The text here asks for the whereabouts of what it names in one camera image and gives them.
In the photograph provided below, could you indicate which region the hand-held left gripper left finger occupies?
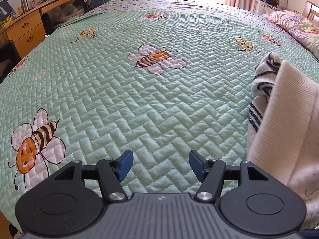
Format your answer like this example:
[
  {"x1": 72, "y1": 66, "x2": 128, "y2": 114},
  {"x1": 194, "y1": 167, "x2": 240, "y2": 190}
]
[{"x1": 53, "y1": 149, "x2": 134, "y2": 203}]

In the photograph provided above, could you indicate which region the clear plastic bag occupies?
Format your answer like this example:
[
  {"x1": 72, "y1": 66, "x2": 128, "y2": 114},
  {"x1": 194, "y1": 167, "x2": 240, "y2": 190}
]
[{"x1": 53, "y1": 2, "x2": 84, "y2": 22}]

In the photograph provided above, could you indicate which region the green bee-print bedspread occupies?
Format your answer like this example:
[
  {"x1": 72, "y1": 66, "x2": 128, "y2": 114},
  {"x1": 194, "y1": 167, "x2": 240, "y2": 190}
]
[{"x1": 0, "y1": 0, "x2": 319, "y2": 232}]

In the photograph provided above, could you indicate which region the wooden headboard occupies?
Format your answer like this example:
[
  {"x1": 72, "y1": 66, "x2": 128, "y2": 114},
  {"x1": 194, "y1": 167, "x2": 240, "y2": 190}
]
[{"x1": 301, "y1": 0, "x2": 319, "y2": 28}]

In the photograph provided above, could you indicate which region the striped white sweater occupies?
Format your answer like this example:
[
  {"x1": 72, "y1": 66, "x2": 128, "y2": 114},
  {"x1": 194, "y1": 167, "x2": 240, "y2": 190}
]
[{"x1": 247, "y1": 51, "x2": 319, "y2": 229}]

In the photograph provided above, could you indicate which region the wooden desk with drawers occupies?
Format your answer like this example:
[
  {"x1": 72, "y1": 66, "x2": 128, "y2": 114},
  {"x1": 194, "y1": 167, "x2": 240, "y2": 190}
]
[{"x1": 0, "y1": 0, "x2": 115, "y2": 53}]

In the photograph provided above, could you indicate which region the wall poster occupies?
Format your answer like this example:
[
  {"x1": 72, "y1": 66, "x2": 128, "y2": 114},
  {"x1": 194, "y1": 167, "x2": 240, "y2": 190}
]
[{"x1": 0, "y1": 0, "x2": 15, "y2": 22}]

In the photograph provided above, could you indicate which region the floral duvet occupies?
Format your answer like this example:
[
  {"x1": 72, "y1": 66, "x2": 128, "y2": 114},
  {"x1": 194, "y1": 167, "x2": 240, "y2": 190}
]
[{"x1": 262, "y1": 10, "x2": 319, "y2": 60}]

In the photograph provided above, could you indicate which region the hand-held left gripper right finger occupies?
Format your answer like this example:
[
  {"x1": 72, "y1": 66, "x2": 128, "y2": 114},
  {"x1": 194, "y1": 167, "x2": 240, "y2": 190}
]
[{"x1": 189, "y1": 150, "x2": 271, "y2": 203}]

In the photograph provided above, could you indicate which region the white cardboard box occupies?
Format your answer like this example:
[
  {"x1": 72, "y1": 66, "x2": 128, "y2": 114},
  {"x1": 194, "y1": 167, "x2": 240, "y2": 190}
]
[{"x1": 254, "y1": 0, "x2": 275, "y2": 17}]

